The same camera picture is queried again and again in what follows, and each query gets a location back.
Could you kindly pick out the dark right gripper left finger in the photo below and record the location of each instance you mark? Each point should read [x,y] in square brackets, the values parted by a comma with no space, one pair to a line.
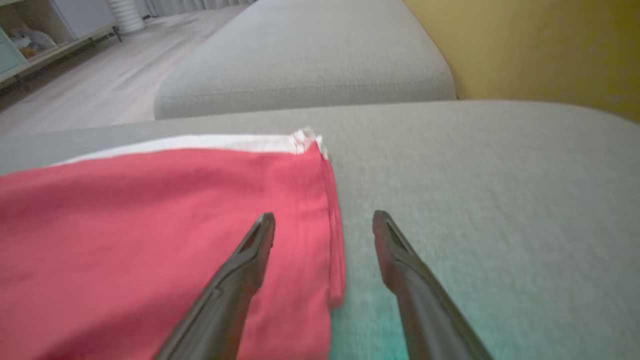
[225,310]

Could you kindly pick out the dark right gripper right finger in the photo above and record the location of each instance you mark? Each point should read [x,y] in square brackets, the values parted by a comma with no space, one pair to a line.
[430,320]

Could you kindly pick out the red shorts with white band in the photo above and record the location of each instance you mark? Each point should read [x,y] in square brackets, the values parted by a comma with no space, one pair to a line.
[125,225]

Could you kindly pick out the large grey fabric sofa seat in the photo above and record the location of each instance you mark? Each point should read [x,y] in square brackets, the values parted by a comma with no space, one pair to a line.
[500,200]

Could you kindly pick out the small grey seamed sofa cushion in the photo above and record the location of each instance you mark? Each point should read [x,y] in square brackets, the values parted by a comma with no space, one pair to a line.
[310,55]

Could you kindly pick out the pale pleated curtain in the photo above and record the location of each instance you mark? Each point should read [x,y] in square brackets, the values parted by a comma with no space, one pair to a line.
[200,6]

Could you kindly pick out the white ribbed cylinder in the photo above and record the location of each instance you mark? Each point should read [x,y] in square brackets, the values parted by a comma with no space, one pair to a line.
[126,15]

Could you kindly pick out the white low sideboard cabinet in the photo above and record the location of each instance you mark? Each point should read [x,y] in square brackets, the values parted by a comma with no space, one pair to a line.
[85,15]

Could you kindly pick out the clutter inside cabinet shelf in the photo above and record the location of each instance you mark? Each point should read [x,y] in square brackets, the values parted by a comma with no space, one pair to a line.
[32,42]

